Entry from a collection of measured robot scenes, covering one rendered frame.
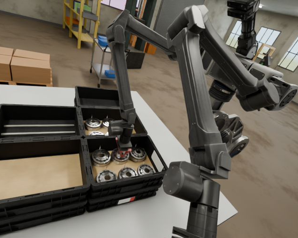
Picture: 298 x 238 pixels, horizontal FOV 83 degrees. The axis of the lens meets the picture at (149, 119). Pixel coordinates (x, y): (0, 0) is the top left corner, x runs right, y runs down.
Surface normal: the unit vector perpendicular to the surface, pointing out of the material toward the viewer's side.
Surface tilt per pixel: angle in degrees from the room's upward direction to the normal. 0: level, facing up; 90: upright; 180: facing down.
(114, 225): 0
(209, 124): 28
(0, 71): 90
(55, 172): 0
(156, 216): 0
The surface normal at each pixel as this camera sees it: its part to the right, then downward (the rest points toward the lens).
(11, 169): 0.30, -0.80
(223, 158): 0.52, -0.25
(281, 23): -0.84, 0.04
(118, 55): 0.50, 0.23
